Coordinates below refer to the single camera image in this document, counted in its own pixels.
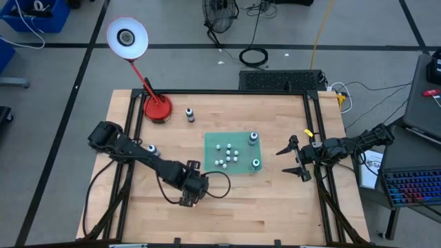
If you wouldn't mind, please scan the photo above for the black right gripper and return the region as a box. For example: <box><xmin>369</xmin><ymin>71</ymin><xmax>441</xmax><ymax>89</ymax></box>
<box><xmin>275</xmin><ymin>134</ymin><xmax>323</xmax><ymax>183</ymax></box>

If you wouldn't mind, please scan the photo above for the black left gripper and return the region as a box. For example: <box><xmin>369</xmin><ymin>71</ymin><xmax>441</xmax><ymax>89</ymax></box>
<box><xmin>178</xmin><ymin>160</ymin><xmax>209</xmax><ymax>207</ymax></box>

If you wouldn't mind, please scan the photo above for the translucent teal plastic bin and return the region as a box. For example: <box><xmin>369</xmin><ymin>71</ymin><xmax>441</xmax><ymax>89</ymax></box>
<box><xmin>203</xmin><ymin>131</ymin><xmax>263</xmax><ymax>175</ymax></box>

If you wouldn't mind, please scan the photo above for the white paper sign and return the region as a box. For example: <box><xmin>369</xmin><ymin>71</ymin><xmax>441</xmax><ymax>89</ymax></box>
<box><xmin>358</xmin><ymin>148</ymin><xmax>385</xmax><ymax>189</ymax></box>

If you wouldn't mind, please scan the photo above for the black perforated computer case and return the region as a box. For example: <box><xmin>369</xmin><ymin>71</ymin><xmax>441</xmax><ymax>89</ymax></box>
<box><xmin>238</xmin><ymin>70</ymin><xmax>328</xmax><ymax>92</ymax></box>

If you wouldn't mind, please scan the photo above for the red desk lamp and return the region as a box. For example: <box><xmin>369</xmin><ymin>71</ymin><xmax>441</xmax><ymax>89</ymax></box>
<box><xmin>105</xmin><ymin>16</ymin><xmax>174</xmax><ymax>124</ymax></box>

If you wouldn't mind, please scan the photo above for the dark side table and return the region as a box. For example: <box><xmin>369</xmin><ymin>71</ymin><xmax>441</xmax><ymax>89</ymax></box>
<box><xmin>354</xmin><ymin>116</ymin><xmax>441</xmax><ymax>242</ymax></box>

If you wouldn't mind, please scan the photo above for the backlit rainbow keyboard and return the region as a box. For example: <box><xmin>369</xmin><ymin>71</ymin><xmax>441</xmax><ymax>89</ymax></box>
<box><xmin>380</xmin><ymin>167</ymin><xmax>441</xmax><ymax>209</ymax></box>

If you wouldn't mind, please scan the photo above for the black floor fan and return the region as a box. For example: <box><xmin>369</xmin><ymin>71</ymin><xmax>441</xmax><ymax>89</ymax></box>
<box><xmin>201</xmin><ymin>0</ymin><xmax>240</xmax><ymax>48</ymax></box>

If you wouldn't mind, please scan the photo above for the black device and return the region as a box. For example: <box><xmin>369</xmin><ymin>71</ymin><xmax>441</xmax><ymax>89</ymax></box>
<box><xmin>425</xmin><ymin>48</ymin><xmax>441</xmax><ymax>86</ymax></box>

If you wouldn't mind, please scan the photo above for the grey metal foot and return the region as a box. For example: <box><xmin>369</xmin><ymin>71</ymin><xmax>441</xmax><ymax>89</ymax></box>
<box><xmin>0</xmin><ymin>76</ymin><xmax>31</xmax><ymax>89</ymax></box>

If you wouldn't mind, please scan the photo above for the blue plastic crate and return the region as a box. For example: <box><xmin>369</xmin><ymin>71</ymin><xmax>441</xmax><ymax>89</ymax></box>
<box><xmin>0</xmin><ymin>37</ymin><xmax>17</xmax><ymax>75</ymax></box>
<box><xmin>0</xmin><ymin>0</ymin><xmax>72</xmax><ymax>34</ymax></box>

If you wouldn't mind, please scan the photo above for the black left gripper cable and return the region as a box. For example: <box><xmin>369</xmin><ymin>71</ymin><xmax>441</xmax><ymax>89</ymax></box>
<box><xmin>156</xmin><ymin>170</ymin><xmax>232</xmax><ymax>205</ymax></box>

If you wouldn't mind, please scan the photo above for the white power cable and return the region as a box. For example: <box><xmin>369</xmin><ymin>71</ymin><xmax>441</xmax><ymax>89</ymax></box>
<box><xmin>329</xmin><ymin>81</ymin><xmax>354</xmax><ymax>114</ymax></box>

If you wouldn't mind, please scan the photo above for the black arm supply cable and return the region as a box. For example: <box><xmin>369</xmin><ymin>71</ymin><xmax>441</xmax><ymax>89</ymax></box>
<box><xmin>81</xmin><ymin>160</ymin><xmax>116</xmax><ymax>238</ymax></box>

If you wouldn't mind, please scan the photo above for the coiled black cable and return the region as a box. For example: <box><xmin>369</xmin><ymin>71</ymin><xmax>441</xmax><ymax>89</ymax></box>
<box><xmin>238</xmin><ymin>47</ymin><xmax>269</xmax><ymax>68</ymax></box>

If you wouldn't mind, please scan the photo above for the yellow hanging cable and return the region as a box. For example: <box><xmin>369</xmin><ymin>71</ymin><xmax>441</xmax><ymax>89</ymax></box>
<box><xmin>309</xmin><ymin>0</ymin><xmax>336</xmax><ymax>70</ymax></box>

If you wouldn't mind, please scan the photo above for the black floor cable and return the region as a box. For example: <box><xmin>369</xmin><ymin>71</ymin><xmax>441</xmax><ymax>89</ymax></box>
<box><xmin>246</xmin><ymin>0</ymin><xmax>278</xmax><ymax>49</ymax></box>

